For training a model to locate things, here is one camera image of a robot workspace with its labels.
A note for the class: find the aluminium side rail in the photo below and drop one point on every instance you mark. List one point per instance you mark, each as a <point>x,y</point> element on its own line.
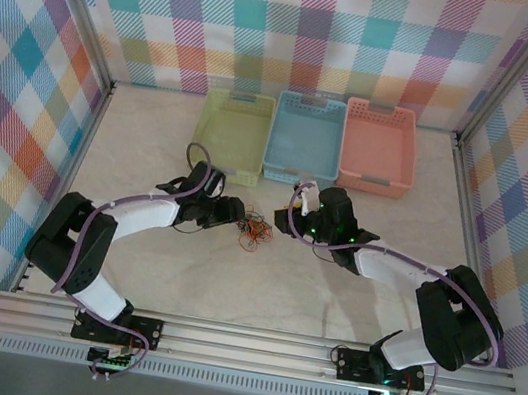
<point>471,232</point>
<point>66,184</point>

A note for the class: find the salmon pink perforated basket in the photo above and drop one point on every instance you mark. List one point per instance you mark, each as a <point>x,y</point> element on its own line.
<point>379,146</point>

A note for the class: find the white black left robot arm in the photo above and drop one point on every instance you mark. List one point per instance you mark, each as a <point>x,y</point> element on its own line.
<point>144,215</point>

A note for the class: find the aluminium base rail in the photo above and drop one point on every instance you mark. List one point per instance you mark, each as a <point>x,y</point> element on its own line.
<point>244,348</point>

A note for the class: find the light blue perforated basket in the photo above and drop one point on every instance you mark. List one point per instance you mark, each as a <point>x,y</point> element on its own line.
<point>305,133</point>

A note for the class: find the pale green perforated basket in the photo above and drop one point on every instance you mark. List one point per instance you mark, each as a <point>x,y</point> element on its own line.
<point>230,126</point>

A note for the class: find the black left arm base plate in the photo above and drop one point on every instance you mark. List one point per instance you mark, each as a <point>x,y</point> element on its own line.
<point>145,330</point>

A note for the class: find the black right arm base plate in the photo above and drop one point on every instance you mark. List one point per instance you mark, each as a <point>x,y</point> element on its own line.
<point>352,364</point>

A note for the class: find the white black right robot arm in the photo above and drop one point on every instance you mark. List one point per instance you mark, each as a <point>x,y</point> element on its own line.
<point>384,266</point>

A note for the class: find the aluminium corner post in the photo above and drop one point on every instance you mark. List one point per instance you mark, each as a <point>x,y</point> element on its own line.
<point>80,9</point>
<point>513,72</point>

